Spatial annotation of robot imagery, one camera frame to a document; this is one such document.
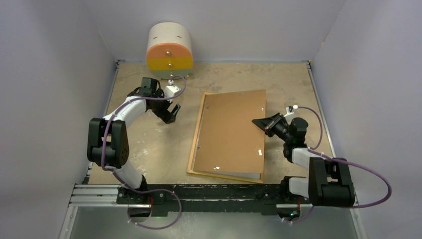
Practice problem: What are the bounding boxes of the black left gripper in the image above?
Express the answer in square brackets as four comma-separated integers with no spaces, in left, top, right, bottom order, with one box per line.
[150,88,180,123]

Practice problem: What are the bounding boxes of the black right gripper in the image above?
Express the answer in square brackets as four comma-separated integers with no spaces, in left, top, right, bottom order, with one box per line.
[252,112,293,142]

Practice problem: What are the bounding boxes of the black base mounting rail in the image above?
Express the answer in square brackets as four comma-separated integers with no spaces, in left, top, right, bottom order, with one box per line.
[116,183,309,217]

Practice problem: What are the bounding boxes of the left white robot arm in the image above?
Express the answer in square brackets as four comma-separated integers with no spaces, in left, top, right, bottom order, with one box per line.
[87,76,187,204]

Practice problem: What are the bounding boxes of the round pastel drawer cabinet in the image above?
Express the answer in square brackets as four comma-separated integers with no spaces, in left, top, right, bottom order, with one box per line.
[145,22,194,80]

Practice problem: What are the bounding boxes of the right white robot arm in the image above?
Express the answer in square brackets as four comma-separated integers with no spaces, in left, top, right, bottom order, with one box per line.
[252,114,355,208]

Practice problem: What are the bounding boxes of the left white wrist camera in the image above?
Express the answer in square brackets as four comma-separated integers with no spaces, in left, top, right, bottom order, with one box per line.
[163,85,182,99]

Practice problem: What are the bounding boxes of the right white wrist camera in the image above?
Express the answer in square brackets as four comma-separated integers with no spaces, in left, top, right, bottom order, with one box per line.
[284,105,298,118]

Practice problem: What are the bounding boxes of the yellow picture frame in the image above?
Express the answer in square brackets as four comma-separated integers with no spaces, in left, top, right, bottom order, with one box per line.
[187,92,265,184]

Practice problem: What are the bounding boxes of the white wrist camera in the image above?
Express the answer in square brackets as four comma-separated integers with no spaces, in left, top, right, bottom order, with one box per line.
[163,85,182,99]
[284,105,298,118]

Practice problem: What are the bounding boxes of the glossy building photo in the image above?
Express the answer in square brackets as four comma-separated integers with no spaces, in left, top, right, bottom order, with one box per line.
[194,94,261,180]

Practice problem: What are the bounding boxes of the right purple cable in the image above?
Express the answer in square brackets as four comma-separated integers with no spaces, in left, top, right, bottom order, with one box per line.
[282,105,393,225]

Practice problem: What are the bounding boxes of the aluminium extrusion frame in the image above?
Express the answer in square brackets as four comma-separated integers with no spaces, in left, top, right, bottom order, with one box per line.
[61,62,366,239]

